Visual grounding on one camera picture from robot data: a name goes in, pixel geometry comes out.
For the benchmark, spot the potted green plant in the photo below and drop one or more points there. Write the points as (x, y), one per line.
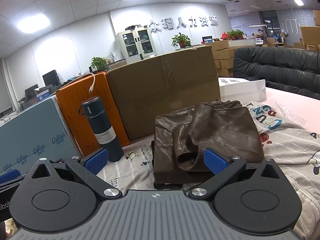
(98, 63)
(235, 33)
(181, 40)

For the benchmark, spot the orange box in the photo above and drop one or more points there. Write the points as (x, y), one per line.
(72, 105)

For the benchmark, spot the wall sign letters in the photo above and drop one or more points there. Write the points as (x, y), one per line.
(183, 23)

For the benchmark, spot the glass-door metal cabinet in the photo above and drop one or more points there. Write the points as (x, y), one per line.
(136, 42)

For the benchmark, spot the pile of large cardboard boxes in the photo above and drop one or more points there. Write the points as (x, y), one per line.
(310, 36)

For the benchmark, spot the small blue screen monitor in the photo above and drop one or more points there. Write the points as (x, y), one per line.
(207, 39)

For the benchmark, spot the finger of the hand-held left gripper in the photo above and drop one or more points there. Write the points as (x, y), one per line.
(9, 176)

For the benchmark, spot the black leather sofa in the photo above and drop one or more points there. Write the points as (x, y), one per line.
(277, 67)

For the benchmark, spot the dark blue vacuum bottle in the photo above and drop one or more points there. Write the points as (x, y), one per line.
(105, 130)

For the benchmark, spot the black computer monitor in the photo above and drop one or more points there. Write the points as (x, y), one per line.
(50, 78)

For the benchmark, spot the printed cartoon bed sheet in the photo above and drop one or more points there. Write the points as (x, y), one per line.
(287, 160)

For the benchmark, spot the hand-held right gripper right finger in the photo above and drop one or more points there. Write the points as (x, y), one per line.
(215, 162)

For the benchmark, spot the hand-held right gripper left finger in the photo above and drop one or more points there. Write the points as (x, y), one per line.
(96, 160)

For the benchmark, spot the brown leather pants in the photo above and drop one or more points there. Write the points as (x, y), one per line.
(225, 132)

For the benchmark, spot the stack of cardboard boxes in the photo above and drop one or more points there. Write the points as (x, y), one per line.
(223, 55)

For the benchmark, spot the large brown cardboard box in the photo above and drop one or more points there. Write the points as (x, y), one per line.
(162, 87)

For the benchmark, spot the clear plastic bag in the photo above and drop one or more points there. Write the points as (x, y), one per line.
(291, 113)

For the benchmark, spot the blue-grey printed box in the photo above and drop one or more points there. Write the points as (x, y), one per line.
(32, 132)

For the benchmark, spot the white paper bag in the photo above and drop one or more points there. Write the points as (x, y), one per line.
(243, 90)

